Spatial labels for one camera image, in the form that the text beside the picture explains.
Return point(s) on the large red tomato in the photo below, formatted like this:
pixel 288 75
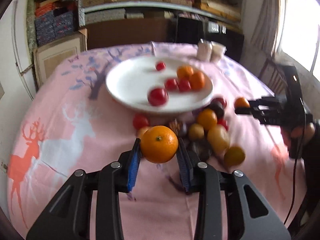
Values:
pixel 158 96

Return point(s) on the small red tomato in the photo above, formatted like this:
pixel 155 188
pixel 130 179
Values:
pixel 160 66

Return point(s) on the yellow lemon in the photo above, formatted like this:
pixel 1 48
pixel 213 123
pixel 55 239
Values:
pixel 218 139

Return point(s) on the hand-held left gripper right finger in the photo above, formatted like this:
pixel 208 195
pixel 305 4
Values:
pixel 183 171

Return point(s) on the yellow-green citrus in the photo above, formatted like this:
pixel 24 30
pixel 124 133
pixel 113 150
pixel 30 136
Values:
pixel 234 156

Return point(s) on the white jar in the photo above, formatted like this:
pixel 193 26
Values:
pixel 203 51
pixel 218 52

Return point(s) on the white curtain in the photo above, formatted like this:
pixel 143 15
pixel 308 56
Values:
pixel 265 17

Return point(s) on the patterned storage boxes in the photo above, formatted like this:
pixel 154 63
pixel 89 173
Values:
pixel 53 26

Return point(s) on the dark purple plum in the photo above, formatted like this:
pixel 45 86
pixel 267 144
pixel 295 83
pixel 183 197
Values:
pixel 217 109

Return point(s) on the person's right hand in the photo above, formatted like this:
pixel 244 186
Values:
pixel 297 131

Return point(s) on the cardboard box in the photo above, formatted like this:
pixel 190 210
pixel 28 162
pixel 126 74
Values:
pixel 60 56

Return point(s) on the metal shelf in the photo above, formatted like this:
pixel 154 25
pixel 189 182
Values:
pixel 140 5

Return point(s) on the wooden chair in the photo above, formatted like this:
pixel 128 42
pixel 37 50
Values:
pixel 271 76

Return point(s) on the brown spotted fruit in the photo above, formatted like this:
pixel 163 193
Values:
pixel 174 125

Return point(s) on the small yellow fruit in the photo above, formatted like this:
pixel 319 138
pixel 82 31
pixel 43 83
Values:
pixel 143 131

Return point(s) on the dark brown fruit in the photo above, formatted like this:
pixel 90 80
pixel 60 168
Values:
pixel 200 150

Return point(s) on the pink printed tablecloth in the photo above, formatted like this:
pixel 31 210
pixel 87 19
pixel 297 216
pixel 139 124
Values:
pixel 75 120

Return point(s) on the dark purple fruit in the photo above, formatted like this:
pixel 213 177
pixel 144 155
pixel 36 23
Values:
pixel 183 130

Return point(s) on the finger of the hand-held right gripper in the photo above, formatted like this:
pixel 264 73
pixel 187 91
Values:
pixel 252 112
pixel 262 101

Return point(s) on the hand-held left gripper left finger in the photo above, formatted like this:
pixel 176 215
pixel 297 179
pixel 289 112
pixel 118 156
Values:
pixel 133 166

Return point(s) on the small orange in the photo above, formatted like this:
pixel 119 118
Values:
pixel 241 103

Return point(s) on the dark wooden cabinet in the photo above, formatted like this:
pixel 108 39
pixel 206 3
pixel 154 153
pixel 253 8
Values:
pixel 130 33

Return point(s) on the white plate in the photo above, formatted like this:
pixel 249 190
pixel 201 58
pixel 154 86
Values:
pixel 130 80

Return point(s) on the round yellow fruit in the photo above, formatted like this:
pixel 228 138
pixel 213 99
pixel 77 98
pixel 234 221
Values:
pixel 196 131

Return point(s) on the large orange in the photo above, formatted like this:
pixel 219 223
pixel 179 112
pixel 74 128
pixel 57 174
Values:
pixel 159 145

